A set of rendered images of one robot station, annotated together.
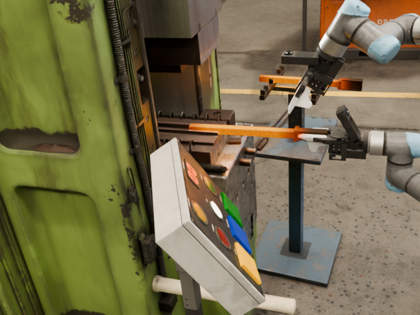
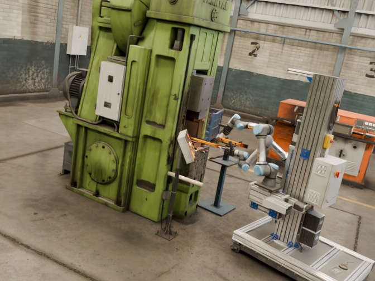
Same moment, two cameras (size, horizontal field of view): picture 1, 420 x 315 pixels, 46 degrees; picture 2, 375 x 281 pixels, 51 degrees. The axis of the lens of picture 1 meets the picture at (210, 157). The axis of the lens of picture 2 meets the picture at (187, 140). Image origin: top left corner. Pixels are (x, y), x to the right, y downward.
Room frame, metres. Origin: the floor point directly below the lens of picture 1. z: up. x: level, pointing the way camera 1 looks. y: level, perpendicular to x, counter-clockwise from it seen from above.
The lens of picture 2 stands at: (-3.12, -0.41, 2.17)
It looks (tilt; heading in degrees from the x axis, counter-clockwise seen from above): 15 degrees down; 6
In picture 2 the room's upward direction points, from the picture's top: 10 degrees clockwise
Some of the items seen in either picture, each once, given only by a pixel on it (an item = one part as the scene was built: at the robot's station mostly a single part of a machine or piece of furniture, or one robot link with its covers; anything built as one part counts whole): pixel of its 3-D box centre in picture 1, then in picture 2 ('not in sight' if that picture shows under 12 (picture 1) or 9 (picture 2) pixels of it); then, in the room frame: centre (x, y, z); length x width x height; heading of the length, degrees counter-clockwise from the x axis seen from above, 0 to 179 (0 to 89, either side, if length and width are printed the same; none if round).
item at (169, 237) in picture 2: not in sight; (167, 230); (0.89, 0.08, 0.05); 0.22 x 0.22 x 0.09; 70
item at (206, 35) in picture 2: not in sight; (188, 46); (1.61, 0.29, 2.06); 0.44 x 0.41 x 0.47; 70
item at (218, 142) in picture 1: (161, 139); (182, 139); (1.52, 0.16, 0.96); 0.42 x 0.20 x 0.09; 70
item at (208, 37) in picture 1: (145, 38); (187, 111); (1.52, 0.16, 1.32); 0.42 x 0.20 x 0.10; 70
